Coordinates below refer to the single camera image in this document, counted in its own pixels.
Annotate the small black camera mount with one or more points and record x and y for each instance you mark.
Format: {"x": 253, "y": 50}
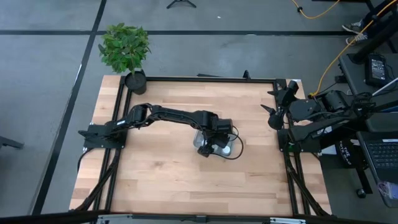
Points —
{"x": 246, "y": 75}

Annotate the black power adapter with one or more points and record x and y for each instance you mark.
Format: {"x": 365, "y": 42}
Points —
{"x": 377, "y": 69}

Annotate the black tote bag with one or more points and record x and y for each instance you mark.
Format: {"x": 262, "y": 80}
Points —
{"x": 345, "y": 154}

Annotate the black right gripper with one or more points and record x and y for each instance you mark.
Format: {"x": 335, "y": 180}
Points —
{"x": 286, "y": 99}

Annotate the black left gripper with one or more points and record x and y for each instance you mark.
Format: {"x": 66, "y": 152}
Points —
{"x": 217, "y": 139}

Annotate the clear plastic bag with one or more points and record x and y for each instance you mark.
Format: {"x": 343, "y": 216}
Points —
{"x": 388, "y": 191}

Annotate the dark laptop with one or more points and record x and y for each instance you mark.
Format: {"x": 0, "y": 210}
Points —
{"x": 382, "y": 155}

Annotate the black tripod legs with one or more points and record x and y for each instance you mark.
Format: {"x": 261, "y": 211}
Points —
{"x": 181, "y": 2}

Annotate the grey rectangular basket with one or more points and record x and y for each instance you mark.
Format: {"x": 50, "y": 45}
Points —
{"x": 198, "y": 140}

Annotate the silver metal bracket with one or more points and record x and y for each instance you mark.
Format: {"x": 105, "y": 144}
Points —
{"x": 113, "y": 218}
{"x": 287, "y": 221}

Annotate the person's shoe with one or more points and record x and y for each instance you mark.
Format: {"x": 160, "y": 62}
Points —
{"x": 354, "y": 27}
{"x": 357, "y": 39}

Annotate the black furniture leg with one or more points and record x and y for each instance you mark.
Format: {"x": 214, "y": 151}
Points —
{"x": 9, "y": 143}

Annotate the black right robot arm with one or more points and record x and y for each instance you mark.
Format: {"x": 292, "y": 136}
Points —
{"x": 323, "y": 127}

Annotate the black aluminium table frame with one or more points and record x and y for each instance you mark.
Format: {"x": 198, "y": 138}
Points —
{"x": 217, "y": 79}

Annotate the green potted plant black pot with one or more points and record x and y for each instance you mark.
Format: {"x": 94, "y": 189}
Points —
{"x": 124, "y": 46}

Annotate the black stand beam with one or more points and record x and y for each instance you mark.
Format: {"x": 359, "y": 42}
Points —
{"x": 376, "y": 39}

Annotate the black caster wheel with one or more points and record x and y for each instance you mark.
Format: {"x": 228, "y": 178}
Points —
{"x": 361, "y": 193}

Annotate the white rod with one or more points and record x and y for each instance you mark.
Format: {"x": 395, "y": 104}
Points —
{"x": 381, "y": 90}

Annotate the black side desk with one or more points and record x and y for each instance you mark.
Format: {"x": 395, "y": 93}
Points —
{"x": 354, "y": 74}

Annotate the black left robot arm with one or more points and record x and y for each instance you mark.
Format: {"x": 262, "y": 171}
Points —
{"x": 174, "y": 113}

